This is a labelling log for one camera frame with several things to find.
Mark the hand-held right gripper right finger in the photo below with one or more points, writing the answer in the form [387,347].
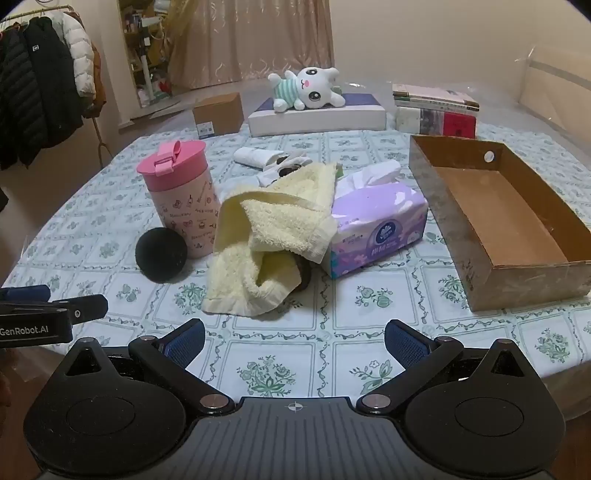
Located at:
[405,344]

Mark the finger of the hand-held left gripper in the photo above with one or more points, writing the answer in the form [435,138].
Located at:
[87,308]
[23,294]

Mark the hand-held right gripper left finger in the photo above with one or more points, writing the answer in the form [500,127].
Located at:
[184,344]

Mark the dark purple velvet scrunchie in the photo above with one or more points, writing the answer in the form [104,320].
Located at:
[304,277]

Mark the pale yellow towel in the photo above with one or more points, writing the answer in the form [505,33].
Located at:
[277,217]

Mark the brown scrunchie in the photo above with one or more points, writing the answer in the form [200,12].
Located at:
[288,171]

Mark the black soft ball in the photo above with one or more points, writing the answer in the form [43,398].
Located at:
[161,254]

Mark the purple tissue pack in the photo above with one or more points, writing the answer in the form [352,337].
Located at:
[378,226]

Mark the pink lidded cup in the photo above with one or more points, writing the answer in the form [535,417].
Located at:
[180,207]

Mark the clothes rack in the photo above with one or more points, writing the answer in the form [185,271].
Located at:
[100,138]

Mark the black down jacket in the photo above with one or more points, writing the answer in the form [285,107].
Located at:
[41,92]

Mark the brown jacket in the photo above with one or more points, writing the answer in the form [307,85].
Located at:
[98,78]

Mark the small closed cardboard box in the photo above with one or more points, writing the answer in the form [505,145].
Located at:
[219,113]

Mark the white flat box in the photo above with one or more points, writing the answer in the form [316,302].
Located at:
[318,121]

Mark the dark spine book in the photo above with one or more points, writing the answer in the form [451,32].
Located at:
[438,106]

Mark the pink cover book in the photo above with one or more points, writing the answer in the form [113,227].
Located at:
[429,91]

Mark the small green box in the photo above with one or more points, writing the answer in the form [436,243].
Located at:
[338,90]

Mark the plastic covered mattress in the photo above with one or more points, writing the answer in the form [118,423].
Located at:
[383,74]

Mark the white plush toy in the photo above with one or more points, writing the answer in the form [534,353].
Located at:
[309,87]

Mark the bookshelf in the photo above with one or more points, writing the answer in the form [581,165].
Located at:
[134,37]

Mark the plastic wrapped bed headboard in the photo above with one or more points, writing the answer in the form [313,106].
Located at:
[554,83]

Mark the beige curtain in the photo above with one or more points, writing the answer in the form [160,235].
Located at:
[249,41]

